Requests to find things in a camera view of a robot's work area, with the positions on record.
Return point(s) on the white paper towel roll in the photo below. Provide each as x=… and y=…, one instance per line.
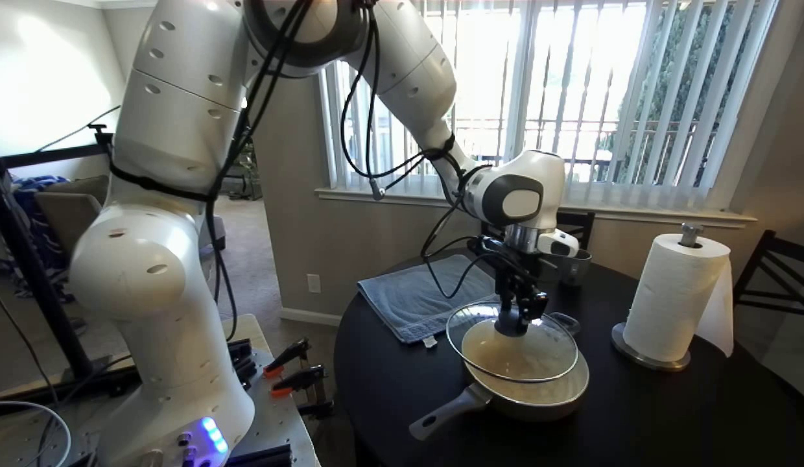
x=687, y=232
x=678, y=293

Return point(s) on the black metal frame stand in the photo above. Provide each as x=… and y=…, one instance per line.
x=28, y=261

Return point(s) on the light blue towel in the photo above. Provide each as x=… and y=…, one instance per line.
x=411, y=303

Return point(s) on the white window sill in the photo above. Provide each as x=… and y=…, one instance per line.
x=662, y=214

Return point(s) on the white-lined frying pan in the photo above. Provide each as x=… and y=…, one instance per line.
x=539, y=401

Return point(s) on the light wooden robot stand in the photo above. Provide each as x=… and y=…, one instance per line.
x=281, y=424

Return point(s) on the glass lid with steel rim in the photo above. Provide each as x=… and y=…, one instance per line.
x=521, y=353

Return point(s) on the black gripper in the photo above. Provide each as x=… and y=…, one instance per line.
x=515, y=262

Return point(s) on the white vertical blinds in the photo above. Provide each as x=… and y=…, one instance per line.
x=643, y=94

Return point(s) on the white wall outlet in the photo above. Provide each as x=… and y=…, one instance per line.
x=312, y=284

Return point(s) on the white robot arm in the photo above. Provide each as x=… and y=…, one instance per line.
x=158, y=261

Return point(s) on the black clamp with orange tips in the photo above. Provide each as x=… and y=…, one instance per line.
x=289, y=353
x=299, y=380

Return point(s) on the dark grey mug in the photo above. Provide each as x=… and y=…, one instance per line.
x=576, y=271

